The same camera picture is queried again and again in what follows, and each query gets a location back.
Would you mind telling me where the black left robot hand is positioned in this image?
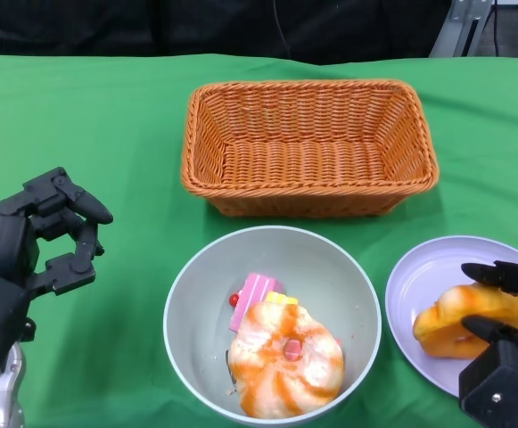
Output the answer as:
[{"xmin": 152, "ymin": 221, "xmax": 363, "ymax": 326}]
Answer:
[{"xmin": 0, "ymin": 167, "xmax": 114, "ymax": 374}]

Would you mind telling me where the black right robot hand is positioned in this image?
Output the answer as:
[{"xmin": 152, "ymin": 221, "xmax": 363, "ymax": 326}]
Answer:
[{"xmin": 457, "ymin": 260, "xmax": 518, "ymax": 428}]

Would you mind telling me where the small orange striped bread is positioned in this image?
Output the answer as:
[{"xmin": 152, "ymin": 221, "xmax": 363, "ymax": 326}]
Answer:
[{"xmin": 412, "ymin": 283, "xmax": 518, "ymax": 360}]

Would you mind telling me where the grey-green round bowl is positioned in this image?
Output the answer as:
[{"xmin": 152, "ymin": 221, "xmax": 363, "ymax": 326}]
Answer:
[{"xmin": 163, "ymin": 225, "xmax": 382, "ymax": 427}]

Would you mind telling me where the large orange striped bread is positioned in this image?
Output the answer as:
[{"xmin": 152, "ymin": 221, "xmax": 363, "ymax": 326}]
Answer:
[{"xmin": 226, "ymin": 300, "xmax": 345, "ymax": 419}]

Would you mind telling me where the white round plate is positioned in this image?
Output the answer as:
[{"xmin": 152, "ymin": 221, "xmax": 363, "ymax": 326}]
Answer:
[{"xmin": 384, "ymin": 235, "xmax": 518, "ymax": 398}]

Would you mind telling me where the pink layered cake slice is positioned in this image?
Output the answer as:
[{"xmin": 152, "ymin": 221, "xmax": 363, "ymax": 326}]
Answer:
[{"xmin": 229, "ymin": 272, "xmax": 300, "ymax": 333}]

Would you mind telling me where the orange wicker basket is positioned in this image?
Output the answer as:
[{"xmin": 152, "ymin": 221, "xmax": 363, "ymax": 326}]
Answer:
[{"xmin": 180, "ymin": 78, "xmax": 440, "ymax": 218}]

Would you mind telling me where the green tablecloth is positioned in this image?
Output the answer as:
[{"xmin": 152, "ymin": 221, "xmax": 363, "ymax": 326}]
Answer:
[{"xmin": 0, "ymin": 53, "xmax": 518, "ymax": 428}]

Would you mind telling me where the black backdrop cloth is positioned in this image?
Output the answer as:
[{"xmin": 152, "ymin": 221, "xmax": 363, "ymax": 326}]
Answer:
[{"xmin": 0, "ymin": 0, "xmax": 518, "ymax": 68}]

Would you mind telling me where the silver metal stand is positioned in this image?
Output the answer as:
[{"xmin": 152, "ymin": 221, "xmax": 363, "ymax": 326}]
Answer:
[{"xmin": 428, "ymin": 0, "xmax": 497, "ymax": 58}]

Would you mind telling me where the thin black cable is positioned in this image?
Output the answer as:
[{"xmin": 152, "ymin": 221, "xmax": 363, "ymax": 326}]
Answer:
[{"xmin": 492, "ymin": 11, "xmax": 504, "ymax": 58}]

